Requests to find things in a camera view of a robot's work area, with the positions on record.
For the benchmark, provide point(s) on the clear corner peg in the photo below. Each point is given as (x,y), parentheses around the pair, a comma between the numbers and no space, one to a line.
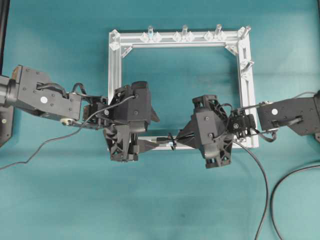
(114,40)

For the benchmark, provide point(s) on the clear middle peg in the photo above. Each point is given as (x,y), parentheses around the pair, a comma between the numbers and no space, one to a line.
(184,32)

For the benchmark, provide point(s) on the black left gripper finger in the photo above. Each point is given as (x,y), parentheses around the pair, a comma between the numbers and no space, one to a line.
(145,145)
(153,115)

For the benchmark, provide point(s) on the clear side peg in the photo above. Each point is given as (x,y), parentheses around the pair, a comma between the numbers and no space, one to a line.
(246,65)

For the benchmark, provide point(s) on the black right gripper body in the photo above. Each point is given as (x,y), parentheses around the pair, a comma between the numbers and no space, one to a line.
(237,124)

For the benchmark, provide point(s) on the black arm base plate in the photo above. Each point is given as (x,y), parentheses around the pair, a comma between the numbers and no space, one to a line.
(6,124)

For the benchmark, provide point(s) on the aluminium extrusion frame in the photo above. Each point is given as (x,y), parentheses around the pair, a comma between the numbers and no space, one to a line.
(178,70)

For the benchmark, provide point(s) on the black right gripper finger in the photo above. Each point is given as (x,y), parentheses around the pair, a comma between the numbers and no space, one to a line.
(189,136)

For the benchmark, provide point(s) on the clear peg with blue band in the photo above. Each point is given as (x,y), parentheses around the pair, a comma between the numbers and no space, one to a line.
(150,32)

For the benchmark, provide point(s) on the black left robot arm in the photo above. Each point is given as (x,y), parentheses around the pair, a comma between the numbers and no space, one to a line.
(32,92)

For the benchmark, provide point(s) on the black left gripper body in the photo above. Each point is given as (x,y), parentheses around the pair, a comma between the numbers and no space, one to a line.
(119,129)

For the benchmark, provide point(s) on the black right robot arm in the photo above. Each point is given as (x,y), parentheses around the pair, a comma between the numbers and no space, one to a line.
(300,114)

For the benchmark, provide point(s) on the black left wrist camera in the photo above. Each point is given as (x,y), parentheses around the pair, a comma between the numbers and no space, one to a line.
(136,112)

